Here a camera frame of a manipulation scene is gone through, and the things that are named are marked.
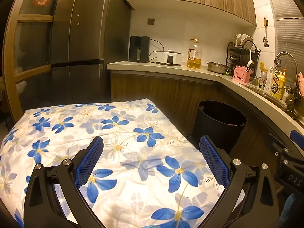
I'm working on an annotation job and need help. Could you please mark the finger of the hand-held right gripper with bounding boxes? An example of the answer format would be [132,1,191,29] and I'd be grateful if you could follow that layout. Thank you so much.
[290,130,304,146]
[268,131,289,157]

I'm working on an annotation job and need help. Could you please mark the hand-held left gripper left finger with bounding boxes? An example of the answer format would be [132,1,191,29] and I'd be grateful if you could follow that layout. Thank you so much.
[24,135,104,228]

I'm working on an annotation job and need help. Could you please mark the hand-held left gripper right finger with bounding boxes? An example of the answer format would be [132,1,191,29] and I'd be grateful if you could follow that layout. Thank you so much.
[199,135,279,228]

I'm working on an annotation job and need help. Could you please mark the black trash bin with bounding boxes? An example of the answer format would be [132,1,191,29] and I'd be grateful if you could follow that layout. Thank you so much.
[192,100,247,155]

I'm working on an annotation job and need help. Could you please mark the blue floral blanket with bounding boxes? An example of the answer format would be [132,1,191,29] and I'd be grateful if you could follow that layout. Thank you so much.
[0,97,245,228]

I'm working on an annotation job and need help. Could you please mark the yellow detergent bottle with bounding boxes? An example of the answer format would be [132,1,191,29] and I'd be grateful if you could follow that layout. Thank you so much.
[270,69,287,99]

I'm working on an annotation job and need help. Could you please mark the white plastic bottle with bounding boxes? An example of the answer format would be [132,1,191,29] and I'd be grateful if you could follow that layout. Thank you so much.
[264,67,274,91]

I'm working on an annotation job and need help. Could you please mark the silver beer can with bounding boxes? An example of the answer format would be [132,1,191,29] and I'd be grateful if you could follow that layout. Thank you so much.
[259,71,268,89]

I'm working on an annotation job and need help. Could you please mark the pink utensil holder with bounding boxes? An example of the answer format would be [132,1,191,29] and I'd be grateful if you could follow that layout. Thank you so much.
[232,65,252,85]

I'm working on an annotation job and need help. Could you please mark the steel kitchen faucet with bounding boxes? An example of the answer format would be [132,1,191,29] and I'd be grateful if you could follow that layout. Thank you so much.
[274,51,298,110]

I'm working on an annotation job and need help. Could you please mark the wooden base cabinets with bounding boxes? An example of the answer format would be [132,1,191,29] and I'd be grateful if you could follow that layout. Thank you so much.
[110,71,292,155]

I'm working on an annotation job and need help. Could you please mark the steel bowl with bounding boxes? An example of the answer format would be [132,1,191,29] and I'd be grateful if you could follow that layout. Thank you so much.
[206,61,228,74]

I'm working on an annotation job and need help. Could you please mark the black dish rack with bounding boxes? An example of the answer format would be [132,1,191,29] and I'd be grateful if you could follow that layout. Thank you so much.
[227,34,261,73]

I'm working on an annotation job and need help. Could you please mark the metal slotted spatula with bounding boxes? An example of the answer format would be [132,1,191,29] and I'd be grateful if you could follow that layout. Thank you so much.
[263,17,269,47]

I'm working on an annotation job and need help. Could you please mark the cooking oil bottle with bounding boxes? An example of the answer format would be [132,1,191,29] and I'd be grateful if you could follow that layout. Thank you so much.
[187,38,202,70]

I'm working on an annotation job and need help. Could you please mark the window blinds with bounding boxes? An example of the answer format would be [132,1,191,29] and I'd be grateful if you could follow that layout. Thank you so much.
[267,0,304,76]

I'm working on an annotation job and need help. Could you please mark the beige kitchen countertop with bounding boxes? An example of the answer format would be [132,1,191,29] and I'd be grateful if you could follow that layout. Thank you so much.
[107,61,304,143]

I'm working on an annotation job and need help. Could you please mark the white electric cooker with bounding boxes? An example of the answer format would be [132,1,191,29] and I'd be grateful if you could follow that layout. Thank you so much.
[156,48,183,66]

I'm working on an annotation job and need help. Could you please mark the dark grey refrigerator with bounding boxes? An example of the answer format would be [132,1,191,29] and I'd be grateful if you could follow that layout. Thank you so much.
[51,0,132,105]

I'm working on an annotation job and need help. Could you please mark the black air fryer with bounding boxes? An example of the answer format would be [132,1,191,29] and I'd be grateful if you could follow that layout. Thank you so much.
[128,36,150,63]

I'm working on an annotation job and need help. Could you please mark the wooden glass door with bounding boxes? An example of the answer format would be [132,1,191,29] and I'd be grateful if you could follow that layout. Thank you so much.
[2,0,64,117]

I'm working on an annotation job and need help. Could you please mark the black spiral faucet hose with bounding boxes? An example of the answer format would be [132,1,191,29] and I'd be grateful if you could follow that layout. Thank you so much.
[269,63,282,95]

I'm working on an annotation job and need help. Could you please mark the black power cable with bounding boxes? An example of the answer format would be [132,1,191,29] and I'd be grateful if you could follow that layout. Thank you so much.
[148,39,164,63]

